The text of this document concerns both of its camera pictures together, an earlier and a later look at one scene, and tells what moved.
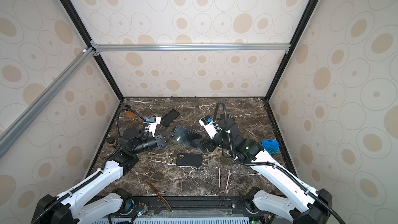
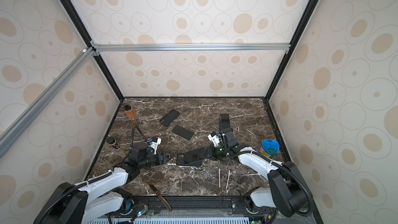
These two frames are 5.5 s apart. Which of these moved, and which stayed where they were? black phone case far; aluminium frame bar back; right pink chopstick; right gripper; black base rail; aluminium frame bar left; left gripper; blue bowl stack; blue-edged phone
Moved: right gripper; blue-edged phone; left gripper
Stayed: aluminium frame bar left; black base rail; blue bowl stack; black phone case far; aluminium frame bar back; right pink chopstick
